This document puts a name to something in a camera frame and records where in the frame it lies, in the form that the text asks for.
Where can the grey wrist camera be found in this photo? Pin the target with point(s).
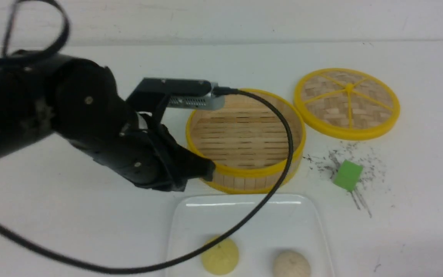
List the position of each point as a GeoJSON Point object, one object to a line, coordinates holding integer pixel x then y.
{"type": "Point", "coordinates": [155, 95]}

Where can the white steamed bun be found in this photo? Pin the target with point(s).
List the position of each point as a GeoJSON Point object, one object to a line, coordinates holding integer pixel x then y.
{"type": "Point", "coordinates": [291, 263]}

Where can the yellow bamboo steamer basket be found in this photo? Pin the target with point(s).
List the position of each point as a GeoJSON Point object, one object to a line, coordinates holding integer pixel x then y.
{"type": "Point", "coordinates": [246, 141]}

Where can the green cube block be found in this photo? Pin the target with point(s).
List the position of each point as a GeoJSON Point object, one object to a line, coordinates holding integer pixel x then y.
{"type": "Point", "coordinates": [348, 175]}

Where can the yellow bamboo steamer lid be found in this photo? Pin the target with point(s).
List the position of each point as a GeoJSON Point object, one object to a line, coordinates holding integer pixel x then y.
{"type": "Point", "coordinates": [346, 104]}

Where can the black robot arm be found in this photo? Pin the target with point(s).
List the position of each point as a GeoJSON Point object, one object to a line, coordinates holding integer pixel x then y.
{"type": "Point", "coordinates": [78, 100]}

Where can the yellow steamed bun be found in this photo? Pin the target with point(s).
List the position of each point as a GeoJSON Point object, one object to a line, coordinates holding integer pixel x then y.
{"type": "Point", "coordinates": [221, 259]}

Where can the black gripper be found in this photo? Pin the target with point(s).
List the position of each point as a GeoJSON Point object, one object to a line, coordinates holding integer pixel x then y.
{"type": "Point", "coordinates": [140, 155]}

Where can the white rectangular plate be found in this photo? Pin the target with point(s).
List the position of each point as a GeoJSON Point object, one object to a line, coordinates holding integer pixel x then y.
{"type": "Point", "coordinates": [286, 222]}

